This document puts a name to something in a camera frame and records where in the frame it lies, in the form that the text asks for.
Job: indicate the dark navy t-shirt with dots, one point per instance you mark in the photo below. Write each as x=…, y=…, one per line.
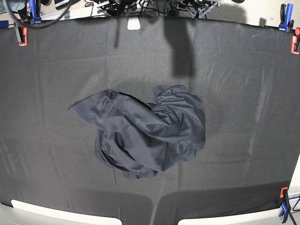
x=143, y=139

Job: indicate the white tab at table edge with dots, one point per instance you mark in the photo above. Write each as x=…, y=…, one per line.
x=133, y=23

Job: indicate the black table cover cloth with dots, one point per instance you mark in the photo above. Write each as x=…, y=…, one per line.
x=246, y=76

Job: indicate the orange clamp far left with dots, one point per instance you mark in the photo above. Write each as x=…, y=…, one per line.
x=21, y=34

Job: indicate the blue bar clamp far left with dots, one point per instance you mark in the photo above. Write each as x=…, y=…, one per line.
x=34, y=11

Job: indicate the blue bar clamp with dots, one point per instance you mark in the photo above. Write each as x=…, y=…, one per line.
x=34, y=11
x=286, y=23

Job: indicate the blue bar clamp far right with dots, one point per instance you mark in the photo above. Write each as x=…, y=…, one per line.
x=286, y=23

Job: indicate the blue orange clamp near right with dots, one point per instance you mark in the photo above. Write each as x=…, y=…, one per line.
x=286, y=210

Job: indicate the orange clamp far right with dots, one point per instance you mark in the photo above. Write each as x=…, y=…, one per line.
x=295, y=45

